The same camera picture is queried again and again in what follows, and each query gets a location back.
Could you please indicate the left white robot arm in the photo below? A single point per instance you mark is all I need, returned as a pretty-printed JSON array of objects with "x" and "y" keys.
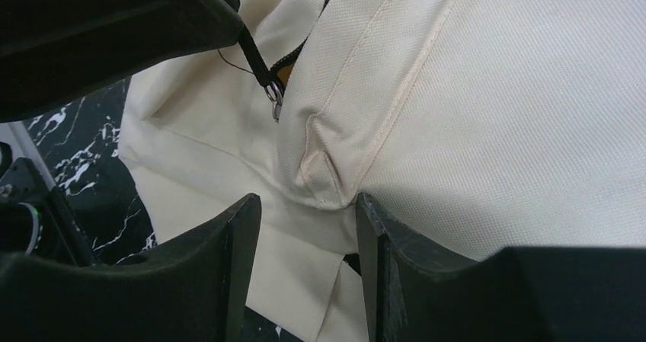
[{"x": 70, "y": 198}]

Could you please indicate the beige canvas backpack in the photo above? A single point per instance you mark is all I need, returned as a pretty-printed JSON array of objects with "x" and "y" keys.
[{"x": 479, "y": 123}]

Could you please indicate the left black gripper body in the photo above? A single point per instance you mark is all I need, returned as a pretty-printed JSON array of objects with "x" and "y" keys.
[{"x": 54, "y": 51}]

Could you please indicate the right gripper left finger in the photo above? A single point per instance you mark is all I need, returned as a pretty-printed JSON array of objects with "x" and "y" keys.
[{"x": 191, "y": 288}]

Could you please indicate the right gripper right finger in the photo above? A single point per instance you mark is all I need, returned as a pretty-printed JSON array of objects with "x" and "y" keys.
[{"x": 416, "y": 290}]

